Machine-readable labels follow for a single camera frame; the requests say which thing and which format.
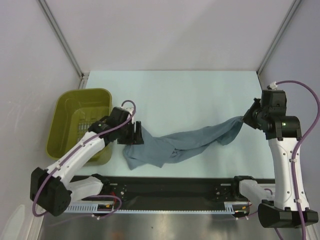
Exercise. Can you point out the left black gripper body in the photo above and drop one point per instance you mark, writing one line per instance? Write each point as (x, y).
(126, 135)

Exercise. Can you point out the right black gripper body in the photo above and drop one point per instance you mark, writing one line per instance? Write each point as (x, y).
(253, 116)

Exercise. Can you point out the blue-grey t shirt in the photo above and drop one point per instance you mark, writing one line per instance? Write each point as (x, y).
(177, 147)

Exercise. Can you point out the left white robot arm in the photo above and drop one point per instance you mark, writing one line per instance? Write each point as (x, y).
(53, 189)

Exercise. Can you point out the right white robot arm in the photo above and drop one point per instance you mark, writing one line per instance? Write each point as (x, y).
(288, 207)

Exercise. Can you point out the olive green plastic basket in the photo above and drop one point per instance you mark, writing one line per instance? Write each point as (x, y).
(75, 111)

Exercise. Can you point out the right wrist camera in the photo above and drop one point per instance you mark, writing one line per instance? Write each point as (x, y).
(273, 102)

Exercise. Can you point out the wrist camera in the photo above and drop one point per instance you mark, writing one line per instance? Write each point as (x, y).
(273, 102)
(131, 113)

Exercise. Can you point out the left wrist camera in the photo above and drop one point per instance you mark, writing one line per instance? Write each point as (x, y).
(131, 113)

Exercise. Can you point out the left aluminium corner post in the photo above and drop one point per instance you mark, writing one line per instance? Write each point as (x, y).
(53, 23)

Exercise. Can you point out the aluminium corner post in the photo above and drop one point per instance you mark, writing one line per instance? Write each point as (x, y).
(294, 7)
(53, 23)

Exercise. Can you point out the white cable duct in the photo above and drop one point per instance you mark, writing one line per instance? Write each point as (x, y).
(188, 207)

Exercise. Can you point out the right aluminium corner post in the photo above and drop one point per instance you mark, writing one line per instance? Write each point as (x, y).
(294, 7)

